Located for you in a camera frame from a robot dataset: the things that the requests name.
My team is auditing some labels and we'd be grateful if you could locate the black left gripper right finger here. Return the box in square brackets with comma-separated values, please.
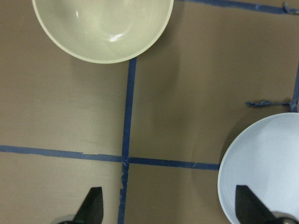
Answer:
[235, 185, 276, 224]

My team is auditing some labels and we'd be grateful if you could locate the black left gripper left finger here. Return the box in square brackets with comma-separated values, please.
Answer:
[72, 187, 104, 224]

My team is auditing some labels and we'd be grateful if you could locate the light blue plate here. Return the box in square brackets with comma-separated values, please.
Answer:
[217, 112, 299, 224]

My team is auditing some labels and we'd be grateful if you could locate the white bowl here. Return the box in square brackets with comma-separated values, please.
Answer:
[32, 0, 174, 64]

